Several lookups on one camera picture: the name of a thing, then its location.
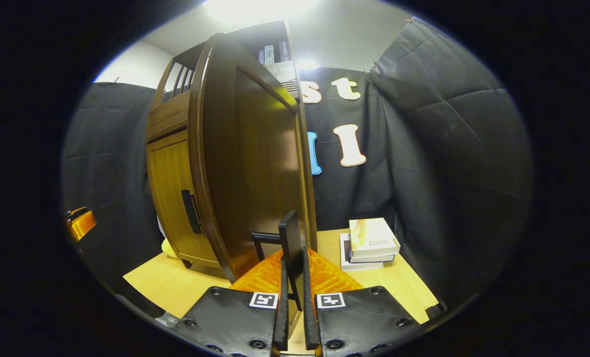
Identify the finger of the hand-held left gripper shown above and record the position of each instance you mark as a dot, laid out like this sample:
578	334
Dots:
83	224

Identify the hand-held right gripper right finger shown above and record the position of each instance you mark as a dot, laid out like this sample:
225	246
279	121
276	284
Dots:
309	322

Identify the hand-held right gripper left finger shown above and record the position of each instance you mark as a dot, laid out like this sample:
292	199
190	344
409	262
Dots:
281	322

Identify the wooden cabinet door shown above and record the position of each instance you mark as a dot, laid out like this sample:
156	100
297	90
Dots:
255	173
168	183

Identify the wooden double-door shoe cabinet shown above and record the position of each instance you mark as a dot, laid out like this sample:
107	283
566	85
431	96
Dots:
248	39

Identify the round yellow sponge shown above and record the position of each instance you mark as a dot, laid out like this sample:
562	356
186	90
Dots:
168	248

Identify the thin dark-edged book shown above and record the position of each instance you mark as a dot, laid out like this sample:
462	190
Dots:
372	259

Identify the cream cover book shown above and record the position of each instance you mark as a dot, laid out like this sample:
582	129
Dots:
372	235

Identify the wooden drawer with black knob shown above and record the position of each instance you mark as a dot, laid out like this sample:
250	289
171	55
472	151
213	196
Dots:
168	119

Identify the dark blue book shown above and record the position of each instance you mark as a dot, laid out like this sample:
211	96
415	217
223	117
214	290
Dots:
260	57

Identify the light grey book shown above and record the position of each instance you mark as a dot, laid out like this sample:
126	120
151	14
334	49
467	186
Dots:
269	54

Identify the large ceiling light panel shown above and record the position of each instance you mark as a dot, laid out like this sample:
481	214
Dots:
260	9

